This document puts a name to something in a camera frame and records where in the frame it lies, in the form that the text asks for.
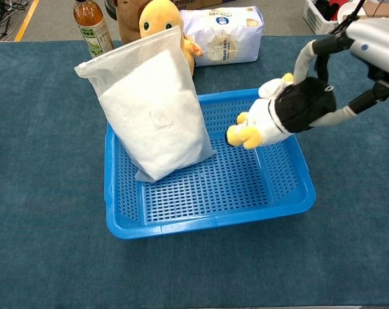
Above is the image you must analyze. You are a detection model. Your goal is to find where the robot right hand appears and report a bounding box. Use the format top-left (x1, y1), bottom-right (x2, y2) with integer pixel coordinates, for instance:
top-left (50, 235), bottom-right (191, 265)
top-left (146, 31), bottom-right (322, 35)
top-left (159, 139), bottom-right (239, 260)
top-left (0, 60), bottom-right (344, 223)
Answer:
top-left (292, 17), bottom-right (389, 129)

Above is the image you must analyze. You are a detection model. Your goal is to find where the black white penguin plush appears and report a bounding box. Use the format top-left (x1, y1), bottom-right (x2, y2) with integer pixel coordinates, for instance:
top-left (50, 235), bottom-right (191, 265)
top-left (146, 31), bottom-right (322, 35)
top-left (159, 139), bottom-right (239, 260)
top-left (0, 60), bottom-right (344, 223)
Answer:
top-left (225, 72), bottom-right (337, 151)

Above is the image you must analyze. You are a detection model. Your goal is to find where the yellow duck plush toy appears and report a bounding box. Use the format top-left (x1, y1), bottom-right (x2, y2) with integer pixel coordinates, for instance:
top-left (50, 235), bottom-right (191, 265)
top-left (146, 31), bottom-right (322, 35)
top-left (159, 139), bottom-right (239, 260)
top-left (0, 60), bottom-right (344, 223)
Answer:
top-left (138, 0), bottom-right (204, 77)

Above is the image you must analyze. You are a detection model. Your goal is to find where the white plastic storage basket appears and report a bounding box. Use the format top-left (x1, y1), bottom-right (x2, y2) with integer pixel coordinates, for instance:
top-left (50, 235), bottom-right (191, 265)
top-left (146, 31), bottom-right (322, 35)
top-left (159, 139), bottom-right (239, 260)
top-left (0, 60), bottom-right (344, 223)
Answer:
top-left (302, 0), bottom-right (353, 35)

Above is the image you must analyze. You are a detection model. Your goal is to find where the white and lilac flour bag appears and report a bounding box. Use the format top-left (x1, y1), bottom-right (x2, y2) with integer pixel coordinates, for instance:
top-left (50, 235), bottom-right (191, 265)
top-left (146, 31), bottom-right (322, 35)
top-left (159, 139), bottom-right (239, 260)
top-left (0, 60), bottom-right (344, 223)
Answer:
top-left (180, 5), bottom-right (265, 68)

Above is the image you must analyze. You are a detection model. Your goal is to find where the brown cardboard box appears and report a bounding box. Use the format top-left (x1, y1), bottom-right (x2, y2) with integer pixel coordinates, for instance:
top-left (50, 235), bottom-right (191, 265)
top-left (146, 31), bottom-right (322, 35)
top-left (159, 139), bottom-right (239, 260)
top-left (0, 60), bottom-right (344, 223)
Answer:
top-left (175, 0), bottom-right (226, 10)

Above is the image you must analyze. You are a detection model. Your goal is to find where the blue perforated plastic basket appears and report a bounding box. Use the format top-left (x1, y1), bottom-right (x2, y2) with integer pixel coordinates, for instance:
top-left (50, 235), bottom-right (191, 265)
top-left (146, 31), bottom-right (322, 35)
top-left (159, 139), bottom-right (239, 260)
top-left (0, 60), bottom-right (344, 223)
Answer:
top-left (103, 88), bottom-right (317, 241)

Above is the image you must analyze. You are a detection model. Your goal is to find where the frosted white zip bag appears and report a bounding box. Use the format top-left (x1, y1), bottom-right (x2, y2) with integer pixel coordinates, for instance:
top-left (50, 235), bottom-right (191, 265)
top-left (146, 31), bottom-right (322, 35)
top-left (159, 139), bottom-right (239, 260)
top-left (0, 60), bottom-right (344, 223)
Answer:
top-left (73, 25), bottom-right (218, 183)

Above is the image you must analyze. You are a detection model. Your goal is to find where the brown plush toy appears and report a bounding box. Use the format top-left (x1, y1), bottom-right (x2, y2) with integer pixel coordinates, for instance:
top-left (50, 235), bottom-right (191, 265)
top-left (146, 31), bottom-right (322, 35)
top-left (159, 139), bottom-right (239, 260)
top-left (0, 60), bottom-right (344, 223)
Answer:
top-left (112, 0), bottom-right (150, 46)

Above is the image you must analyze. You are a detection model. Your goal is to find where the amber tea bottle green label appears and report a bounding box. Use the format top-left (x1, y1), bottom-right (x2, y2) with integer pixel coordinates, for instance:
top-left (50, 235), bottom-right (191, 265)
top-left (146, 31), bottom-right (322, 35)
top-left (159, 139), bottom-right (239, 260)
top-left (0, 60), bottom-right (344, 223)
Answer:
top-left (73, 0), bottom-right (115, 59)

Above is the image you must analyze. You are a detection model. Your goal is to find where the blue table cloth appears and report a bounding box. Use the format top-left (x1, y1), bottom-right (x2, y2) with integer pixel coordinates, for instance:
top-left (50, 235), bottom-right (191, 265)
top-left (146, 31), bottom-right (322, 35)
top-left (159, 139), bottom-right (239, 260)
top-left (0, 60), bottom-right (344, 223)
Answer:
top-left (0, 35), bottom-right (389, 309)

